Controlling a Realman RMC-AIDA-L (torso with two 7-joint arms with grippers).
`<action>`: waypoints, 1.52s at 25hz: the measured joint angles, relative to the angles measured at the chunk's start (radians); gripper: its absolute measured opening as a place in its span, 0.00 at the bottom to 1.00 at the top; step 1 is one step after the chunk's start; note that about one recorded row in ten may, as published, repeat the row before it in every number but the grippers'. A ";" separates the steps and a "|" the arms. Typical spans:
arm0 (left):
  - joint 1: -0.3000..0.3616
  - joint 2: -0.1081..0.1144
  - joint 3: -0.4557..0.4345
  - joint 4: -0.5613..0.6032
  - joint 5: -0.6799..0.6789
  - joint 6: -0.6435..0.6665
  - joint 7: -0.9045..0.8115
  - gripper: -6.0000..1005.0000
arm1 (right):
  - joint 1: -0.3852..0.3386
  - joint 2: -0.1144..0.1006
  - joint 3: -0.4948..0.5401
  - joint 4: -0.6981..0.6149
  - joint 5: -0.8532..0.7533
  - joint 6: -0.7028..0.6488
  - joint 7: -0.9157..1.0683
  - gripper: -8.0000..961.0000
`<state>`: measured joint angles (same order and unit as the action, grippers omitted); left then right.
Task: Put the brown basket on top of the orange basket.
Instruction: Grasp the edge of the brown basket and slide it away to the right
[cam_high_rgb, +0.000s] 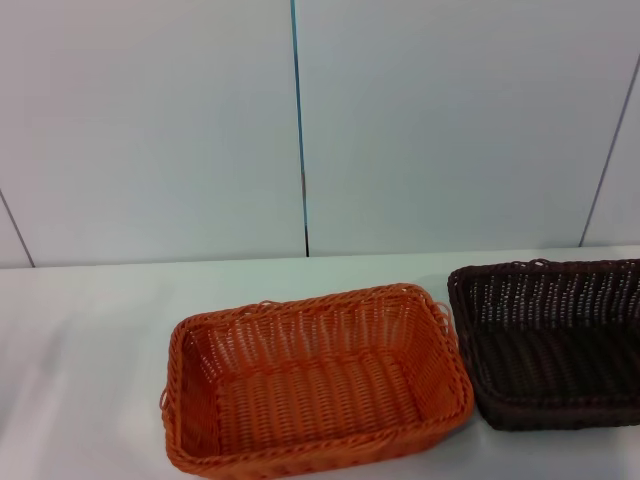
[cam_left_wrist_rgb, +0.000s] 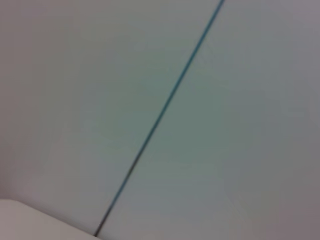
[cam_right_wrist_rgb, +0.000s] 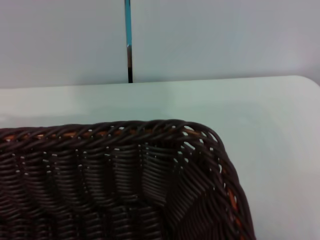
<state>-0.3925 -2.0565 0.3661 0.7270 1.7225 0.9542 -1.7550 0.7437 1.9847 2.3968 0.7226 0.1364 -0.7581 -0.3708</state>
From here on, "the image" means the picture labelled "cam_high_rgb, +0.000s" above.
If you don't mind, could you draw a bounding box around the dark brown woven basket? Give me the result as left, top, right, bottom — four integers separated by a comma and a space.
446, 257, 640, 432

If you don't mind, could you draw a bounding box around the orange woven plastic basket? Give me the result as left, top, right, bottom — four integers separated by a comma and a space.
160, 282, 475, 480

